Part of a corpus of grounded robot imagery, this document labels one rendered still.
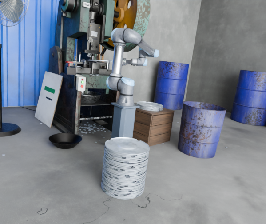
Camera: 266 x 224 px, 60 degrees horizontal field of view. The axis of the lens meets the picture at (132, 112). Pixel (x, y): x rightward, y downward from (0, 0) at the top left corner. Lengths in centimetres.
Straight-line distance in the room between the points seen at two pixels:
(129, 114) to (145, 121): 36
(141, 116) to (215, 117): 71
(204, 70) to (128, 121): 374
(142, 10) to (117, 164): 171
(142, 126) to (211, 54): 345
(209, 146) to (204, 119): 27
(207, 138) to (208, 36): 363
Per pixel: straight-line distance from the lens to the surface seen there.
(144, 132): 236
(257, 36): 508
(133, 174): 145
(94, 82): 249
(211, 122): 224
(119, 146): 148
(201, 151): 232
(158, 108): 242
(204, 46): 563
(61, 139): 235
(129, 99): 199
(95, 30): 265
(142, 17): 261
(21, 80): 361
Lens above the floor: 84
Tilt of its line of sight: 13 degrees down
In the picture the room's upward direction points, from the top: 6 degrees clockwise
